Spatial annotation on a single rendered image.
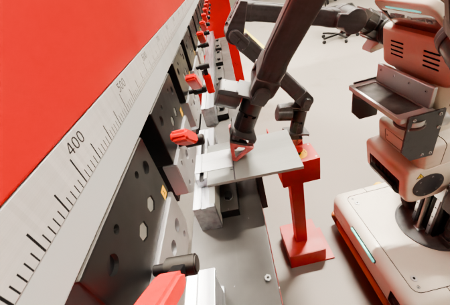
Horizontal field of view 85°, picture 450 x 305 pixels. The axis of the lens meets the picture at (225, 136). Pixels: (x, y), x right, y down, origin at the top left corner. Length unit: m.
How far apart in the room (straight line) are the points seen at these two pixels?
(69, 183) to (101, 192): 0.03
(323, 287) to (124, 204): 1.45
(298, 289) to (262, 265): 0.94
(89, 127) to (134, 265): 0.12
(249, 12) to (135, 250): 0.74
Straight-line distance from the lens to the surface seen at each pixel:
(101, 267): 0.20
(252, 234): 0.71
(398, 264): 1.40
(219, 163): 0.74
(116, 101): 0.25
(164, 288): 0.20
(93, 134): 0.21
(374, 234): 1.46
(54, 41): 0.21
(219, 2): 2.74
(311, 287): 1.60
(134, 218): 0.24
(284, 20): 0.48
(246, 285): 0.66
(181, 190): 0.40
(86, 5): 0.27
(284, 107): 1.02
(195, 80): 0.49
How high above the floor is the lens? 1.47
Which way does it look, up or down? 34 degrees down
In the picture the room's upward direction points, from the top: 16 degrees counter-clockwise
